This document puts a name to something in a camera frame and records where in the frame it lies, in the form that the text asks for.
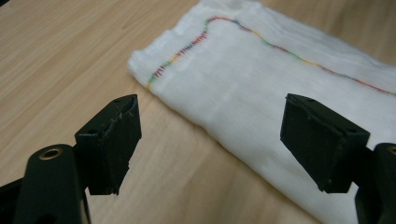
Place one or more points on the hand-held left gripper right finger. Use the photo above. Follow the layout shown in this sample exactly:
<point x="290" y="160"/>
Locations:
<point x="323" y="143"/>

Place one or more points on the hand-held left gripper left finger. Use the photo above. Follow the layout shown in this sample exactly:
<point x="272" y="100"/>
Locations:
<point x="109" y="149"/>

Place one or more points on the white cloth with coloured stitching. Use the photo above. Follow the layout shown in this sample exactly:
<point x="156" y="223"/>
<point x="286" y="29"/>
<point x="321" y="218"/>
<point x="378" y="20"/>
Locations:
<point x="249" y="93"/>

